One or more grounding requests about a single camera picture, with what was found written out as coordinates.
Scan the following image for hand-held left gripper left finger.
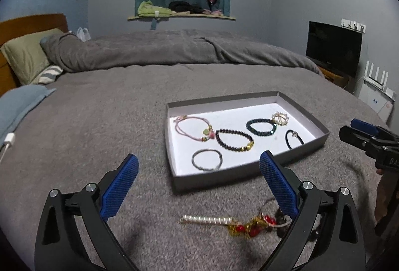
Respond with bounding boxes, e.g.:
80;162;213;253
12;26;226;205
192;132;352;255
34;153;140;271

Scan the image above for red and gold bead bracelet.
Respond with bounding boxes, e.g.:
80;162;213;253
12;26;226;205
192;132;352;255
227;215;278;239

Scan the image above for white cabinet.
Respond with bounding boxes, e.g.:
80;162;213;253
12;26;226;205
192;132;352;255
358;79;395;124

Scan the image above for white wall hooks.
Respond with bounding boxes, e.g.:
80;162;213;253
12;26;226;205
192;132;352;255
341;18;368;33

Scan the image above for black monitor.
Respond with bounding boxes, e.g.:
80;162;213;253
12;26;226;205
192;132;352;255
305;21;364;78

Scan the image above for gold pearl bracelet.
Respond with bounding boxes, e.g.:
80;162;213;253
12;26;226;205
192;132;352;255
271;111;290;126

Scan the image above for black bag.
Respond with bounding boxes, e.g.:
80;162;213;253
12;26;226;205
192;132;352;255
168;1;191;13

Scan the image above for light blue towel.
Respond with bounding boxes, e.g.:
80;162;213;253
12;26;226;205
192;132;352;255
0;85;57;144

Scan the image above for window sill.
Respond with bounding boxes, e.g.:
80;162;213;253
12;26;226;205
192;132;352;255
127;14;236;22

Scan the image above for pink cord bracelet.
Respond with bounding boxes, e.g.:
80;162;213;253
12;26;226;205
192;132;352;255
175;115;215;142

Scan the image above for striped pillow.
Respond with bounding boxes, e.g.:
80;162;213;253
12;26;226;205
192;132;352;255
33;65;64;85

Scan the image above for black cord bracelet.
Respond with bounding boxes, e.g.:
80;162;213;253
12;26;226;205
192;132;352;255
285;129;305;151

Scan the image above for dark bead bracelet gold beads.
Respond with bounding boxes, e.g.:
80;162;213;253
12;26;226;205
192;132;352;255
215;129;254;152

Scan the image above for white charger cable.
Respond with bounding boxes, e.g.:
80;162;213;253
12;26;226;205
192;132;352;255
0;142;10;164

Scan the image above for grey knit bedspread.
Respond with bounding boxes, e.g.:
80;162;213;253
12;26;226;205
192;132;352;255
0;64;399;271

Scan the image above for white router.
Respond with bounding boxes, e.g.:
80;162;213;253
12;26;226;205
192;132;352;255
363;61;395;97

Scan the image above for grey cord bracelet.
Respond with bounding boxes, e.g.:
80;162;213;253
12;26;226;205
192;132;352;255
192;149;222;171

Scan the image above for thin silver bangle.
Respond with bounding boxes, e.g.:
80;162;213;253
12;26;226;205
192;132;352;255
261;198;283;223

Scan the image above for dark green bead bracelet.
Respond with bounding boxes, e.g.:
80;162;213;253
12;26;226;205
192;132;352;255
246;118;278;137

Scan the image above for white plastic bag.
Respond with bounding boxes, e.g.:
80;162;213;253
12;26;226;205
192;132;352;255
76;27;92;42

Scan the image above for olive green pillow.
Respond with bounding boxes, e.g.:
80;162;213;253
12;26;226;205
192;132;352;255
0;28;64;86

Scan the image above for wooden stand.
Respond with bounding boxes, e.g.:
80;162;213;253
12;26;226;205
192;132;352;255
316;66;350;89

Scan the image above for grey cardboard tray box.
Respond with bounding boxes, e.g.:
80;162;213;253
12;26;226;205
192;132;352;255
166;91;330;192

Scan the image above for green cloth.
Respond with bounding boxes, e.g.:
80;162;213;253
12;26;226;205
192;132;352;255
138;1;173;18

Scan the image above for person's right hand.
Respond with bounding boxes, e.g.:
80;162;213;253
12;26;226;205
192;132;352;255
375;168;392;225

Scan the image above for grey duvet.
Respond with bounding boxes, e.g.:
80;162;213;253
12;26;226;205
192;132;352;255
40;29;325;77

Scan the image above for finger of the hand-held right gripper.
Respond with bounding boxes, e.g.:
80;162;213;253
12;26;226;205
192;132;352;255
351;118;399;143
339;125;385;154

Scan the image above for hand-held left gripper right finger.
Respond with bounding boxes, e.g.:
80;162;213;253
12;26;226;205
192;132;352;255
259;150;365;271

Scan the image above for white pearl bracelet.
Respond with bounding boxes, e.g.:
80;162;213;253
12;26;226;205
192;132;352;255
180;214;240;226

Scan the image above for large dark wooden bead bracelet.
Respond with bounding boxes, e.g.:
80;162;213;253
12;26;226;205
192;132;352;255
274;209;321;240

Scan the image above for wooden headboard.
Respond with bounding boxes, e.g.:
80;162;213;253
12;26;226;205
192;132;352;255
0;13;69;97

